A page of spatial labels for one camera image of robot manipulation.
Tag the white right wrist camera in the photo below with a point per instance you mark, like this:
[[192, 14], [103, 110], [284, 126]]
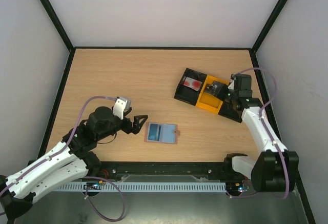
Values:
[[232, 82]]

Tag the black frame post left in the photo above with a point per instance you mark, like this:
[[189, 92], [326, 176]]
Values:
[[57, 24]]

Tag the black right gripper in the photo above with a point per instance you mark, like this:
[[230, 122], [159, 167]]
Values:
[[223, 92]]

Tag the black bin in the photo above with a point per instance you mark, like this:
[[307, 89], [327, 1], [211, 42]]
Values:
[[186, 94], [233, 109]]

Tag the yellow bin middle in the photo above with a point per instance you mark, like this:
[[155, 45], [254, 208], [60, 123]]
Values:
[[207, 101]]

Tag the black bin left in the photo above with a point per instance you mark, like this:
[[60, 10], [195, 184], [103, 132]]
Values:
[[186, 94]]

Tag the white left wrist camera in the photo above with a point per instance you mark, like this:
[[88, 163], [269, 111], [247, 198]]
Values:
[[121, 104]]

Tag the black bin right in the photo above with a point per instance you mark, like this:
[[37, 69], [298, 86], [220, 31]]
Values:
[[233, 109]]

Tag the black aluminium front rail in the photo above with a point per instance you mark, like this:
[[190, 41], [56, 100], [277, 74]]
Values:
[[164, 168]]

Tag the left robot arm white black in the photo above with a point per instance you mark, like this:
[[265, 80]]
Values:
[[70, 159]]

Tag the red white card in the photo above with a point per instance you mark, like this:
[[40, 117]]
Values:
[[192, 83]]

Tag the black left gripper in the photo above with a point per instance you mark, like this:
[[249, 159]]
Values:
[[136, 128]]

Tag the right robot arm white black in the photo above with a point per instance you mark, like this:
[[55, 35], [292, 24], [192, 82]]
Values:
[[266, 140]]

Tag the dark card in yellow bin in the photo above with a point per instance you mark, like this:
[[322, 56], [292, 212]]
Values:
[[210, 89]]

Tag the black frame post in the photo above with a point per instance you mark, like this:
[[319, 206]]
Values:
[[268, 24], [57, 24]]

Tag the black frame post right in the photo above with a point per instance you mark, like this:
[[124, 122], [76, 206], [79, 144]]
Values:
[[268, 24]]

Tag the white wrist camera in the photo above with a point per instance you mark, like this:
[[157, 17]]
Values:
[[232, 82], [121, 104]]

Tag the grey VIP credit card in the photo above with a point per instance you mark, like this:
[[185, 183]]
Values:
[[217, 88]]

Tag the light blue slotted cable duct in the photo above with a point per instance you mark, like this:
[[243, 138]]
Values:
[[140, 187]]

